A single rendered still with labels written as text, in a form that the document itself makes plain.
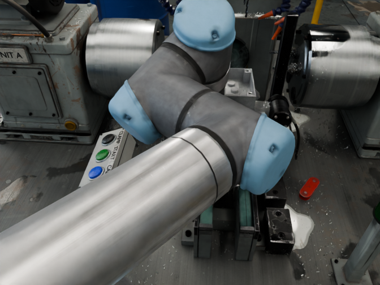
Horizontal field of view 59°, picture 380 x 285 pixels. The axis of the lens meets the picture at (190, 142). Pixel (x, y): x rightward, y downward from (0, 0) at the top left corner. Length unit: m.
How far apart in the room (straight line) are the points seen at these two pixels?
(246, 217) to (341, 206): 0.34
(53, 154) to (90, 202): 0.93
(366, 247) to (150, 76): 0.58
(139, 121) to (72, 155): 0.78
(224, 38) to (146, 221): 0.25
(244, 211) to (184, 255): 0.19
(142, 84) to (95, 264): 0.23
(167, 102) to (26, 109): 0.82
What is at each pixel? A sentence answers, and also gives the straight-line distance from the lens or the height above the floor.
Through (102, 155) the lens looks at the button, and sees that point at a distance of 0.72.
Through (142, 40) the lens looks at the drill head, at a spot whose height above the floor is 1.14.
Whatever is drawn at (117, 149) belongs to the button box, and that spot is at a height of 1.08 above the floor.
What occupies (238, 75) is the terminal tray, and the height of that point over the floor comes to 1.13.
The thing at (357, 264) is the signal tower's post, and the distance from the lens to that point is 0.85.
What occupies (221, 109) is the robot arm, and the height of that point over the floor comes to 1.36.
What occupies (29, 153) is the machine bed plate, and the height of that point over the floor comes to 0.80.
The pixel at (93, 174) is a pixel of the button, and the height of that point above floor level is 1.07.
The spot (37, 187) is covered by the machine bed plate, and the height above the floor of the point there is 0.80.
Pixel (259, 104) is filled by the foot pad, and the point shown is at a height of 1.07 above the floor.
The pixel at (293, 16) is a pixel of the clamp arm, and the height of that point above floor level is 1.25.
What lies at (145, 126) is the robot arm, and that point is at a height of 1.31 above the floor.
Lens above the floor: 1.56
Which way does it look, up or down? 42 degrees down
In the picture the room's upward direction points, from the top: straight up
